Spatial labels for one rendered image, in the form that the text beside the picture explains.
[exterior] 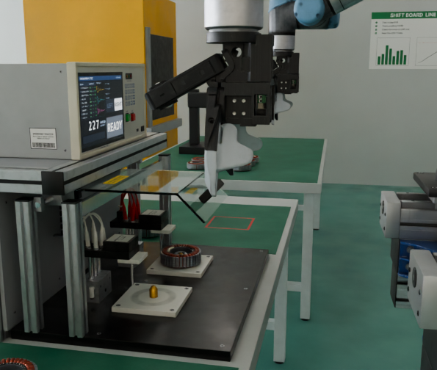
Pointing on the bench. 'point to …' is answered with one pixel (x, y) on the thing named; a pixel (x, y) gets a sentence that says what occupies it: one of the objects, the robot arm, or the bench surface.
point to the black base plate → (53, 326)
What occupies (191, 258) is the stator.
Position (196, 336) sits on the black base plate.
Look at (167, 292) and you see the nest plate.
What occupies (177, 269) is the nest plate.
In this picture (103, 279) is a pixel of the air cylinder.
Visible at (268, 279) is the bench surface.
